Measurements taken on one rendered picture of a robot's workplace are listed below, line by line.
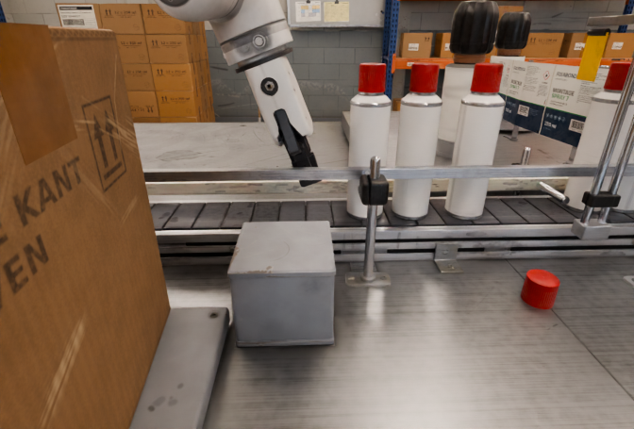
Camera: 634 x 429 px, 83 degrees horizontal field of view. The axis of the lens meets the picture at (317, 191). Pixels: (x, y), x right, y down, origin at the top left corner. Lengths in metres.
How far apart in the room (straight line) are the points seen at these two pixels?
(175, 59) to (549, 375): 3.66
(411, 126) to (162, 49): 3.47
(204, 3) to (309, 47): 4.61
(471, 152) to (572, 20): 5.28
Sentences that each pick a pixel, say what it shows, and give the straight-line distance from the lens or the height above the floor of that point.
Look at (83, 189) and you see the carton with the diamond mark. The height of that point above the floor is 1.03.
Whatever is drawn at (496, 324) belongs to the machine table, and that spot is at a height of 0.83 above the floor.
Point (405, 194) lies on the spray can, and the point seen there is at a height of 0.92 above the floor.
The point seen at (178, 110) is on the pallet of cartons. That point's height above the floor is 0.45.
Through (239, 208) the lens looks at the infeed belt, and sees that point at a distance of 0.55.
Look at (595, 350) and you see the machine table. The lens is 0.48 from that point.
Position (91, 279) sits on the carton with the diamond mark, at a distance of 0.26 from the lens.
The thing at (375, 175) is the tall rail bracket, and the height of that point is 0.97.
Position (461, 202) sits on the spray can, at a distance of 0.53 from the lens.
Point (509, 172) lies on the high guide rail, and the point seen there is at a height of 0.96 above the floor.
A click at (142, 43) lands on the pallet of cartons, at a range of 3.89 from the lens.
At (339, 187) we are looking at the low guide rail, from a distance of 0.55.
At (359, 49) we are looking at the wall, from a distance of 4.98.
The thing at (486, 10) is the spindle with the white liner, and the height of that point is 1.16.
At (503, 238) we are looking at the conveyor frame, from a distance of 0.56.
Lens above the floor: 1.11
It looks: 23 degrees down
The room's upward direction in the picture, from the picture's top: straight up
